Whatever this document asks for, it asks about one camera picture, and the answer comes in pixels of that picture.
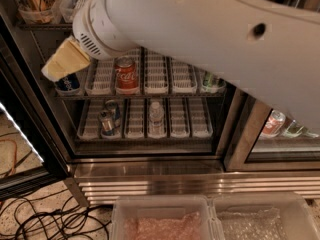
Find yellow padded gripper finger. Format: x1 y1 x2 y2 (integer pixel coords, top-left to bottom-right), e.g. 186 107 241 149
41 36 90 82

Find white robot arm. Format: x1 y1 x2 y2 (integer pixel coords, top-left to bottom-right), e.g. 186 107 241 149
42 0 320 132

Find blue Pepsi can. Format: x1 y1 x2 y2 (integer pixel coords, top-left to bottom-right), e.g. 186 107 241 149
56 73 80 91

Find red Coca-Cola can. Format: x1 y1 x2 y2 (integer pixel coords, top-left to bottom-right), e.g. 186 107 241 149
115 56 138 89

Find rear Red Bull can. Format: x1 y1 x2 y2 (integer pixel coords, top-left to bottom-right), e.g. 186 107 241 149
105 100 121 128

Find red bull can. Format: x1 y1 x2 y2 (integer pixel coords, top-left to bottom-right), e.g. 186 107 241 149
105 100 121 128
98 110 115 136

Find front Red Bull can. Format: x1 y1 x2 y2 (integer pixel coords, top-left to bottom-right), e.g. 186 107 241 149
98 110 115 136

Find stainless steel fridge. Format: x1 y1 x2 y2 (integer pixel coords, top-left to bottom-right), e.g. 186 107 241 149
1 0 320 205

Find open fridge glass door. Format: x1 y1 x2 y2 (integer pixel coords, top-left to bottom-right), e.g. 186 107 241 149
0 37 67 201

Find green soda can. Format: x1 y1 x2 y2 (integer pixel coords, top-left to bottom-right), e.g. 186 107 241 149
202 72 220 88

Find red can behind glass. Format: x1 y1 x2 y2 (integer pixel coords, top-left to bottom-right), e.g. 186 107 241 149
261 110 286 138

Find clear water bottle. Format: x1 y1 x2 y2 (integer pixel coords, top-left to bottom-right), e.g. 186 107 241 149
149 101 164 138

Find pink bubble wrap bin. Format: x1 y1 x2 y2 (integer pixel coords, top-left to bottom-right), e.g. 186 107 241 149
110 195 218 240

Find clear bubble wrap bin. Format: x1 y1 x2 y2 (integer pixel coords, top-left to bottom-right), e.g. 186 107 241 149
213 193 320 240

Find green bottle behind glass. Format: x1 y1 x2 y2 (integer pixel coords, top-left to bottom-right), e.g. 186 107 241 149
282 120 303 138

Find orange floor cable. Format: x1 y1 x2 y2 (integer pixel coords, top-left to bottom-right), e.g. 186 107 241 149
0 137 18 179

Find black floor cables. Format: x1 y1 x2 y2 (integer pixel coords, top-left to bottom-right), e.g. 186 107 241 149
0 187 112 240

